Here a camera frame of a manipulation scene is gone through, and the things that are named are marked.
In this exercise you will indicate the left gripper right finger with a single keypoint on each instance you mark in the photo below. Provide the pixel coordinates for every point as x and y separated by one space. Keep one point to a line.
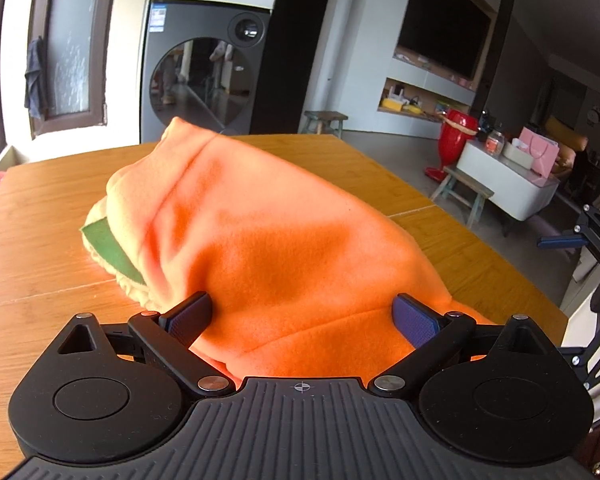
436 339

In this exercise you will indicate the wooden bench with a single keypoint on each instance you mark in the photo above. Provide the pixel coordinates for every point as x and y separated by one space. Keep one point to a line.
465 190

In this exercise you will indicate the orange pumpkin costume garment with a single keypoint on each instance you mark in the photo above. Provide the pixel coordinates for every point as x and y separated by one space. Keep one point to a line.
301 274

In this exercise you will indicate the brown framed frosted window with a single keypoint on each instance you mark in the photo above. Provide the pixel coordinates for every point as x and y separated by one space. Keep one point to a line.
74 35

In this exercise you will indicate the dark cloth on window handle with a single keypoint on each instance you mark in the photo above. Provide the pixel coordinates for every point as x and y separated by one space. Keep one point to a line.
35 99

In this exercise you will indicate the white low cabinet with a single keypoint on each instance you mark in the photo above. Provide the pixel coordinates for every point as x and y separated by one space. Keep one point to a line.
518 192

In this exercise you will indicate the red vase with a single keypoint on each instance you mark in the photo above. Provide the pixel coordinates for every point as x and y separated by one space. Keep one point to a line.
457 129

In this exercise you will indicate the small wooden stool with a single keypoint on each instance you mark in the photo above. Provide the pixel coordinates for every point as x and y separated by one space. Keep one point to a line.
324 121

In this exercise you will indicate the grey front-load washing machine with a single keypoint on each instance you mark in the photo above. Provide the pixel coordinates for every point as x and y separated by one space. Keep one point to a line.
201 63

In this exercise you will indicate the black television screen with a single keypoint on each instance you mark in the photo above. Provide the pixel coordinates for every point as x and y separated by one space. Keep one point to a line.
450 33

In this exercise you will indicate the pink gift bag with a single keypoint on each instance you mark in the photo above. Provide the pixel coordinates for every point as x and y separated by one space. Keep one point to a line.
544 151

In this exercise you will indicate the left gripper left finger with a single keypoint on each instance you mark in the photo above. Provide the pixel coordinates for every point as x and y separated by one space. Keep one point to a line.
166 338

